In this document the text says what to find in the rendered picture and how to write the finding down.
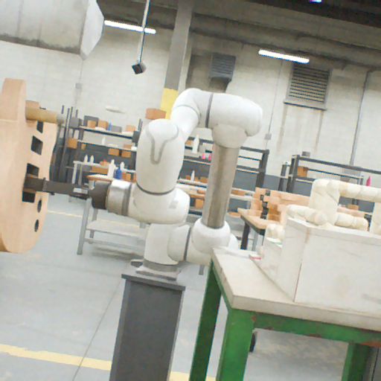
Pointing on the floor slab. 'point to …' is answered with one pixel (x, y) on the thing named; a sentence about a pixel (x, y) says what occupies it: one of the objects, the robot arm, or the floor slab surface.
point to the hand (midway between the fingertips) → (33, 184)
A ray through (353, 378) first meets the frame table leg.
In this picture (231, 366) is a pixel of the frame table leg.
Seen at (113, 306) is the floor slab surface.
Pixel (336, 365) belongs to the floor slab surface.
